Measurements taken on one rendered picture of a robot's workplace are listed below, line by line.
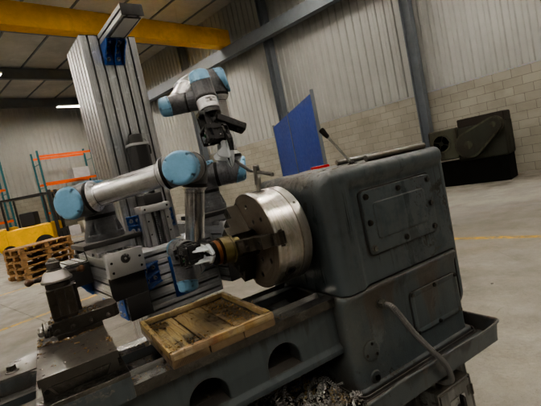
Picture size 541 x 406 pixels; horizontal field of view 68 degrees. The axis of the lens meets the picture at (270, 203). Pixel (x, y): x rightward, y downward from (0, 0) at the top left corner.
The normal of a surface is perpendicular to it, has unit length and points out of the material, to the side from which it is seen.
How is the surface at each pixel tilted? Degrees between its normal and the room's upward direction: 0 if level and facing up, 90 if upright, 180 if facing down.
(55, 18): 90
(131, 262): 90
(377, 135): 90
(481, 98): 90
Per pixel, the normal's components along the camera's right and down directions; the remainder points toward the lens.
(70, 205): -0.21, 0.14
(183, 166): 0.04, 0.07
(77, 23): 0.71, -0.09
